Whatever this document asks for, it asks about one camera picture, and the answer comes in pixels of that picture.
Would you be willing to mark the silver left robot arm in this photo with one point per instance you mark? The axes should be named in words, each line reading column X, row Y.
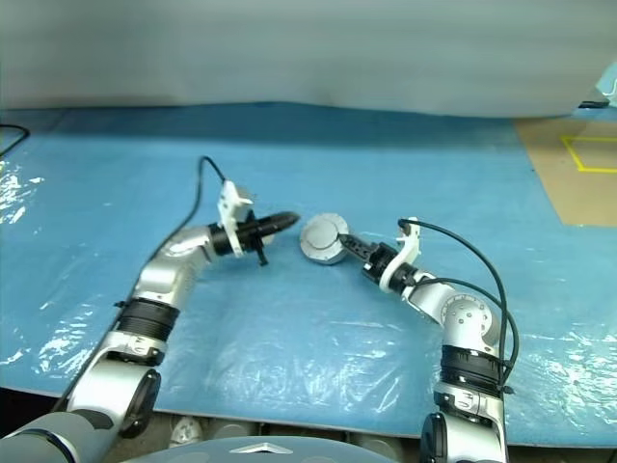
column 164, row 275

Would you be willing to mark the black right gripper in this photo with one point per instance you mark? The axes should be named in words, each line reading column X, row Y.
column 381, row 265

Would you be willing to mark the white foam backdrop sheet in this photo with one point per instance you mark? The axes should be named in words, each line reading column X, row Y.
column 289, row 48

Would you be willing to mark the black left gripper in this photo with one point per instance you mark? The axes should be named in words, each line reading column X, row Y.
column 250, row 234

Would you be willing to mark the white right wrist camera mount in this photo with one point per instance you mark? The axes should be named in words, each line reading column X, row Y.
column 410, row 246

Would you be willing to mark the white rounded shape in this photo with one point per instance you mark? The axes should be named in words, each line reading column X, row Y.
column 185, row 432

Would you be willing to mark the small black flat object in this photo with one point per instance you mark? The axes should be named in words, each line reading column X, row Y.
column 593, row 103

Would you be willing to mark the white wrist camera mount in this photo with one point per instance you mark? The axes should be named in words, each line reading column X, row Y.
column 231, row 202
column 410, row 246

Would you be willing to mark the grey rounded shape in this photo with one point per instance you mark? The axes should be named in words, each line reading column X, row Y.
column 231, row 429
column 376, row 438

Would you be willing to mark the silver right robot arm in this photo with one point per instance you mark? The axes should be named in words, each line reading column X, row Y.
column 463, row 313

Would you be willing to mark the blue plastic table cover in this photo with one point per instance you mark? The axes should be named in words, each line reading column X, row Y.
column 308, row 169

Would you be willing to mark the brown cardboard sheet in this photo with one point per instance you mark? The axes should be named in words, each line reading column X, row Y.
column 549, row 193

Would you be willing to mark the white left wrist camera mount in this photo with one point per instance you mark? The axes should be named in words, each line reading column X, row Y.
column 231, row 202

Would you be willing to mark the grey robot torso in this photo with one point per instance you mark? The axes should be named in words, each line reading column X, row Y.
column 260, row 455

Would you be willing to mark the silver notched motor lid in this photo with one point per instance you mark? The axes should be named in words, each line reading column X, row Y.
column 320, row 234

